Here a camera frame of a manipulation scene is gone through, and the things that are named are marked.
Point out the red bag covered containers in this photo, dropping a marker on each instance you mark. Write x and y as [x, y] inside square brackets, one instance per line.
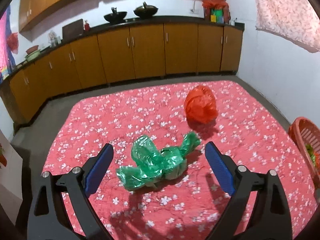
[216, 11]

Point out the red floral tablecloth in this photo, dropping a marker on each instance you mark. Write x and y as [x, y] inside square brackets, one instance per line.
[159, 184]

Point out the stacked bowls on counter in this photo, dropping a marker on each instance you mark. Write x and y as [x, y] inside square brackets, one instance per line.
[32, 53]

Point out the glass jar on counter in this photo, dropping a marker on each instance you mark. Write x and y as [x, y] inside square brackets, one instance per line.
[54, 39]

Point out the black wok with handle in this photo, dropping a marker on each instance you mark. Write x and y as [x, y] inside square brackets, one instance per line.
[115, 16]

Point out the dark cutting board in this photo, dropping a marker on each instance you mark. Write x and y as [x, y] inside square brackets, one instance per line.
[73, 30]

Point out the green plastic bag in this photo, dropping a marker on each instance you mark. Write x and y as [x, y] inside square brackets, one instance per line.
[152, 165]

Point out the pink blue window curtain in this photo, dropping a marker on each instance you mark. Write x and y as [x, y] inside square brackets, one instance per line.
[7, 60]

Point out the black wok with lid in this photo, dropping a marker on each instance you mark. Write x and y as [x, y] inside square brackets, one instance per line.
[145, 11]

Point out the white cabinet with flowers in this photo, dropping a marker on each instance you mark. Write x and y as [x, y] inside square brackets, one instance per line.
[11, 179]

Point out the small orange plastic bag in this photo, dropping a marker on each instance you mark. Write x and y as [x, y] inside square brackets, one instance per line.
[200, 105]

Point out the red bag hanging on wall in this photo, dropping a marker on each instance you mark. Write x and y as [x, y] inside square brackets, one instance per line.
[12, 42]

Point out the wall power socket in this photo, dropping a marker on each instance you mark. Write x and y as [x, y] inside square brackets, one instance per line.
[194, 11]

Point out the lower wooden kitchen cabinets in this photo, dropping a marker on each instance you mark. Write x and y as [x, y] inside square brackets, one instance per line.
[133, 50]

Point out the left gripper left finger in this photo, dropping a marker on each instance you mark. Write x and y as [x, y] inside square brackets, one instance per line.
[48, 217]

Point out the yellow-green plastic bag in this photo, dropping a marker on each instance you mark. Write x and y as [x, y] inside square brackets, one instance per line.
[311, 153]

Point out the red bottle on counter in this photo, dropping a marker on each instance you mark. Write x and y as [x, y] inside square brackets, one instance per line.
[86, 26]

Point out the pink floral hanging cloth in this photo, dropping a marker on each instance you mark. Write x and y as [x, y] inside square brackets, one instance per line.
[294, 20]

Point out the red plastic basket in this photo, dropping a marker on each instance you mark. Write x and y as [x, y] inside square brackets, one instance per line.
[305, 134]

